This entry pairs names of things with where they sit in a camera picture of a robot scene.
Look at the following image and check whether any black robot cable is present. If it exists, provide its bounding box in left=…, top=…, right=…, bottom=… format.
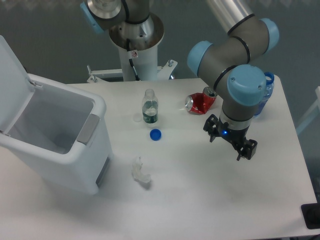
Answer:
left=125, top=38, right=141, bottom=81

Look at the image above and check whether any blue bottle cap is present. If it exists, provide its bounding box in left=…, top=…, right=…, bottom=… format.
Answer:
left=149, top=128, right=162, bottom=141

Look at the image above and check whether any white trash can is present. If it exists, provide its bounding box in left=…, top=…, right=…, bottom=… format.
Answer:
left=0, top=38, right=112, bottom=195

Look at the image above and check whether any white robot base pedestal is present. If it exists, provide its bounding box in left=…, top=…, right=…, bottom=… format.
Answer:
left=87, top=13, right=178, bottom=83

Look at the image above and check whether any white bottle cap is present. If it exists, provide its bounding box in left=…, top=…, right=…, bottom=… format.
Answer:
left=132, top=114, right=142, bottom=123

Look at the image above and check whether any crushed red soda can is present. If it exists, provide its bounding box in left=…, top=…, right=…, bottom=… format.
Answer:
left=185, top=86, right=218, bottom=115

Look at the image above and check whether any white frame at right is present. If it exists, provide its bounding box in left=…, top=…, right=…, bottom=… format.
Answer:
left=295, top=86, right=320, bottom=136

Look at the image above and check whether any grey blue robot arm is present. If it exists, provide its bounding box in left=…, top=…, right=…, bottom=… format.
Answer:
left=80, top=0, right=279, bottom=159

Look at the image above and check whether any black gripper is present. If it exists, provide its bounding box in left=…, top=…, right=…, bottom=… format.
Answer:
left=203, top=114, right=258, bottom=161

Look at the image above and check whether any black device at edge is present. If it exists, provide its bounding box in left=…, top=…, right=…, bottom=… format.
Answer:
left=300, top=203, right=320, bottom=230

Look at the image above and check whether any blue plastic bottle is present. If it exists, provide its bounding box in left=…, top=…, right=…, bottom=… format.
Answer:
left=254, top=72, right=275, bottom=117

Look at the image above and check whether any clear green label bottle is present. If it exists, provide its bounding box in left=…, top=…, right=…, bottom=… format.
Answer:
left=142, top=88, right=158, bottom=124

